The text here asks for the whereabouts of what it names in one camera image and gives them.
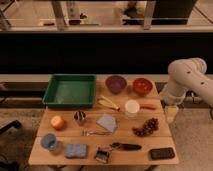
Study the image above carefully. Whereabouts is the blue sponge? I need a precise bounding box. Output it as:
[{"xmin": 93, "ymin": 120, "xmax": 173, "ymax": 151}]
[{"xmin": 65, "ymin": 144, "xmax": 87, "ymax": 158}]

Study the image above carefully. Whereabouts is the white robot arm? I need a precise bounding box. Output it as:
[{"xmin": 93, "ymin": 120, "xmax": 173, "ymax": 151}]
[{"xmin": 160, "ymin": 58, "xmax": 213, "ymax": 123}]

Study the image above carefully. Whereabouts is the red bowl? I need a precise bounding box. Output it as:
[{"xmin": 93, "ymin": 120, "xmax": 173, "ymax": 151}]
[{"xmin": 132, "ymin": 78, "xmax": 153, "ymax": 96}]

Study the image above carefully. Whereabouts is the purple bowl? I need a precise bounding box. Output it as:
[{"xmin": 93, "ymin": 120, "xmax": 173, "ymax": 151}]
[{"xmin": 105, "ymin": 75, "xmax": 127, "ymax": 94}]

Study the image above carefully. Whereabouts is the orange carrot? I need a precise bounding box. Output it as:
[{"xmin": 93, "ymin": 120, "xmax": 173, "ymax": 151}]
[{"xmin": 140, "ymin": 104, "xmax": 157, "ymax": 110}]

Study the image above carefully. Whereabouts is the bunch of dark grapes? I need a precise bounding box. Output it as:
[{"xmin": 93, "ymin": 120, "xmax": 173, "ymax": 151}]
[{"xmin": 132, "ymin": 118, "xmax": 159, "ymax": 137}]

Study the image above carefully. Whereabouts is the white lidded container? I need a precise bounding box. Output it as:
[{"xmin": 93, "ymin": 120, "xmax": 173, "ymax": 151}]
[{"xmin": 124, "ymin": 99, "xmax": 140, "ymax": 118}]

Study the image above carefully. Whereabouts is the black rectangular case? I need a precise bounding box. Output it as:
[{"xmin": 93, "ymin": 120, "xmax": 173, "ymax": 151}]
[{"xmin": 149, "ymin": 147, "xmax": 175, "ymax": 160}]

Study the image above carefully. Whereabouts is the wooden table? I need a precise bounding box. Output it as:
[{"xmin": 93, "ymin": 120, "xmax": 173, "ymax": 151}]
[{"xmin": 29, "ymin": 81, "xmax": 179, "ymax": 166}]

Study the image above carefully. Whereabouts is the blue folded cloth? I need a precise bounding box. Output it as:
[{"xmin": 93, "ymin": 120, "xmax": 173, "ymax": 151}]
[{"xmin": 97, "ymin": 114, "xmax": 117, "ymax": 133}]

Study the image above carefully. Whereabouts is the yellow banana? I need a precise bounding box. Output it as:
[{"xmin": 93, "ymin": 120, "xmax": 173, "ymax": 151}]
[{"xmin": 98, "ymin": 96, "xmax": 120, "ymax": 111}]

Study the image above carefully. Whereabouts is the small metal cup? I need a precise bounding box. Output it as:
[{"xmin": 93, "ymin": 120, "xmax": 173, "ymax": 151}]
[{"xmin": 74, "ymin": 111, "xmax": 86, "ymax": 126}]

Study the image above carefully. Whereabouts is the green plastic tray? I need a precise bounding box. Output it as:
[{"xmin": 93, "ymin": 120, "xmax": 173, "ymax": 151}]
[{"xmin": 43, "ymin": 74, "xmax": 96, "ymax": 108}]

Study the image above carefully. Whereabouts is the orange fruit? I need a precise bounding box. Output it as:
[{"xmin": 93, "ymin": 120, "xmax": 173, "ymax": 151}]
[{"xmin": 50, "ymin": 115, "xmax": 65, "ymax": 130}]

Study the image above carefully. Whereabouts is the blue plastic cup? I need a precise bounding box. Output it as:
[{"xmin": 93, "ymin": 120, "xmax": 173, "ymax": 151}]
[{"xmin": 40, "ymin": 133, "xmax": 59, "ymax": 153}]

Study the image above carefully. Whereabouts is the black chair base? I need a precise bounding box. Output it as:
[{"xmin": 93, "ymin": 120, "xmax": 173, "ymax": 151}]
[{"xmin": 0, "ymin": 120, "xmax": 22, "ymax": 135}]

